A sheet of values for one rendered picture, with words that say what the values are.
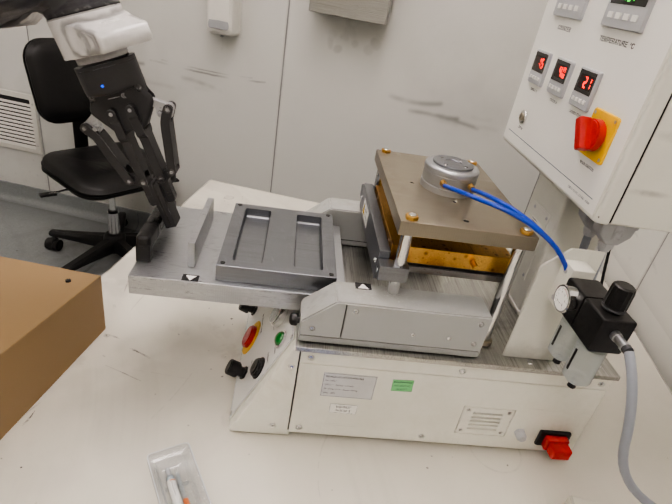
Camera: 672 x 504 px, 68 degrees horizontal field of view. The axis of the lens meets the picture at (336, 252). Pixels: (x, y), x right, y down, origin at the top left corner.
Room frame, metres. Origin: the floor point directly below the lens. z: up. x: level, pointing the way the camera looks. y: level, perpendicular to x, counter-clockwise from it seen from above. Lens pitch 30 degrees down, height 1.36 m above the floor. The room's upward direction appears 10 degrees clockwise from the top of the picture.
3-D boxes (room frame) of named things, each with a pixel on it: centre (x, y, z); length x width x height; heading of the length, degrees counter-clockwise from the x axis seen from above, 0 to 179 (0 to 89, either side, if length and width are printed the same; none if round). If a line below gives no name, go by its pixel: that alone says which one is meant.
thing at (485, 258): (0.69, -0.14, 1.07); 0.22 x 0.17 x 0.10; 7
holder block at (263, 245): (0.66, 0.09, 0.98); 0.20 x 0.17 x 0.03; 7
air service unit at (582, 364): (0.49, -0.30, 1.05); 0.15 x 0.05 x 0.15; 7
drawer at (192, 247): (0.66, 0.13, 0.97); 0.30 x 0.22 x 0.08; 97
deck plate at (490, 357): (0.70, -0.18, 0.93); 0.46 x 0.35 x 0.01; 97
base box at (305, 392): (0.68, -0.14, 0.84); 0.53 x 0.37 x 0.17; 97
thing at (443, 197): (0.68, -0.18, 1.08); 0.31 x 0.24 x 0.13; 7
